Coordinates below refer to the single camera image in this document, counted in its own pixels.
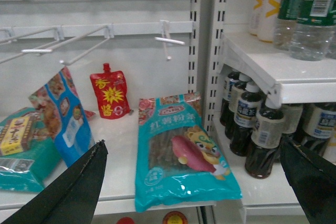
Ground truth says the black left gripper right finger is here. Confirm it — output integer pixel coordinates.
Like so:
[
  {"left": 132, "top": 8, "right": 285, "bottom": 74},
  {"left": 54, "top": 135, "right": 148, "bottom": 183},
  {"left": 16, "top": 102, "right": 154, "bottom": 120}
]
[{"left": 280, "top": 140, "right": 335, "bottom": 223}]

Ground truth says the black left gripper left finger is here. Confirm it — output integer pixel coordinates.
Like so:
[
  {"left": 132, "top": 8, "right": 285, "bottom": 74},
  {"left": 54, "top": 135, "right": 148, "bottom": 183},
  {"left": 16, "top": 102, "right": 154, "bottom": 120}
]
[{"left": 3, "top": 140, "right": 108, "bottom": 224}]

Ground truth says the clear water bottle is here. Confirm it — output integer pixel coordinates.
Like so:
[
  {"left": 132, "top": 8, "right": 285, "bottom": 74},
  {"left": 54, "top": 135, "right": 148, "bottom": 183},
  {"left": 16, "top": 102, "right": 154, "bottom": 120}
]
[{"left": 289, "top": 0, "right": 335, "bottom": 61}]

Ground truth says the white snack shelf board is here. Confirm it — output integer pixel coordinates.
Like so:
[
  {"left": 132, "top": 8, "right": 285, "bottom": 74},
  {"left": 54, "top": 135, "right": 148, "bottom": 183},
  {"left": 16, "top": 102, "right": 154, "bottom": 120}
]
[{"left": 1, "top": 110, "right": 216, "bottom": 222}]

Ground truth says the white drinks shelf board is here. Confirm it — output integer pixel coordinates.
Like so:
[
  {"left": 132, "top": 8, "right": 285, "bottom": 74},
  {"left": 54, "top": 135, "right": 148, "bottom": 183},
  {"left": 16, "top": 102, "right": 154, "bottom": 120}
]
[{"left": 218, "top": 32, "right": 335, "bottom": 104}]

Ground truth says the water bottle green label left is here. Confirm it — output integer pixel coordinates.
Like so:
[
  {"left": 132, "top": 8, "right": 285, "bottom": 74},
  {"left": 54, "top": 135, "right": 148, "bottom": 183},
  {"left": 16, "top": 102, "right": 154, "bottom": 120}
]
[{"left": 273, "top": 0, "right": 301, "bottom": 50}]

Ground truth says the white perforated shelf upright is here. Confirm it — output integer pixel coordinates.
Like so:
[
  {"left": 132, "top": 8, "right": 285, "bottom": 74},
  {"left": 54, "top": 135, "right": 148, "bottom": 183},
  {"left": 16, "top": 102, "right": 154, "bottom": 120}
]
[{"left": 188, "top": 0, "right": 226, "bottom": 132}]

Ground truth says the front dark tea bottle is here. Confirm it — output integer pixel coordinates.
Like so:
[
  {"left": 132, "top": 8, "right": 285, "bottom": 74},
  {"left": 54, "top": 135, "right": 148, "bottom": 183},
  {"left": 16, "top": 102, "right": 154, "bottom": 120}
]
[{"left": 245, "top": 98, "right": 285, "bottom": 179}]

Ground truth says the teal packet yellow label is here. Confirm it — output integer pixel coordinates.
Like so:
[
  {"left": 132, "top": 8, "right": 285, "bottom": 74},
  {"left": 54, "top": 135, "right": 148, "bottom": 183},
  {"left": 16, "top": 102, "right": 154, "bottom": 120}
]
[{"left": 1, "top": 108, "right": 61, "bottom": 192}]

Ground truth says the jar with red lid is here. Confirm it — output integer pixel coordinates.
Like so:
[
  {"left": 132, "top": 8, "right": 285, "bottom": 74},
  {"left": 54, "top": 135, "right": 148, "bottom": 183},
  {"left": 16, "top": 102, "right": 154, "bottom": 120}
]
[{"left": 116, "top": 217, "right": 135, "bottom": 224}]

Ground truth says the blue snack bag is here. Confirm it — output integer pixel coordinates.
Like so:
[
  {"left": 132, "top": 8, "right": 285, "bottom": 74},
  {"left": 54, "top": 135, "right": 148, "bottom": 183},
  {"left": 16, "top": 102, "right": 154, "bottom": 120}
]
[{"left": 28, "top": 67, "right": 94, "bottom": 167}]

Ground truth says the dark oolong tea bottle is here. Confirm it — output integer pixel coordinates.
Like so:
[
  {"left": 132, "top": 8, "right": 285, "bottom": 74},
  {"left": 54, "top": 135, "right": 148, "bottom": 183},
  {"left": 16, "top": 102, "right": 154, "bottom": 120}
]
[{"left": 229, "top": 81, "right": 262, "bottom": 156}]

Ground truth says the jar red yellow lid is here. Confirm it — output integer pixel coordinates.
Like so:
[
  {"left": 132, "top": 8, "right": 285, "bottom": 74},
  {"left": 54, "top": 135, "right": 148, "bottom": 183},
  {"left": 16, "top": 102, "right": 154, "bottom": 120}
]
[{"left": 162, "top": 211, "right": 188, "bottom": 224}]

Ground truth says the teal sweet potato noodle bag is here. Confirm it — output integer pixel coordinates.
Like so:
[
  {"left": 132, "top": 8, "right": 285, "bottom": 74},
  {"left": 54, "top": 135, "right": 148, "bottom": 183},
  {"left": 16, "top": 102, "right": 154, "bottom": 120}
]
[{"left": 135, "top": 93, "right": 242, "bottom": 212}]

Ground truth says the dark tea bottle beige label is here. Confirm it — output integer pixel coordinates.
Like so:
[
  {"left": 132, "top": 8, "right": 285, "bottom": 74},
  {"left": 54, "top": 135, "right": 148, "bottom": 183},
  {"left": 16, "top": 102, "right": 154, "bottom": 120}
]
[{"left": 225, "top": 73, "right": 251, "bottom": 140}]

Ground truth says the red sauce spout pouch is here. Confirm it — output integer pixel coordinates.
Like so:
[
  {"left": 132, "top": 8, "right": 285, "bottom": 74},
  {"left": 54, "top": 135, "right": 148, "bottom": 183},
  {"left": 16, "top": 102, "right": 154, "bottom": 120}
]
[{"left": 90, "top": 63, "right": 131, "bottom": 120}]

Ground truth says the yellow juice bottle left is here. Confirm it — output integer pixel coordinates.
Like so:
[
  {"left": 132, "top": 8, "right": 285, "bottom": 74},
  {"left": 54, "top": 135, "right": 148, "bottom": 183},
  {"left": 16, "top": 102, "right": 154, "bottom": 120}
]
[{"left": 257, "top": 0, "right": 281, "bottom": 42}]

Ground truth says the white wire peg hook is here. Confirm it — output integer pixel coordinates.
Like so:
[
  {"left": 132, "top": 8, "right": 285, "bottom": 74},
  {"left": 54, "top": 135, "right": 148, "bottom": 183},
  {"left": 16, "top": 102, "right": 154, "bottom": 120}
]
[{"left": 154, "top": 20, "right": 185, "bottom": 61}]

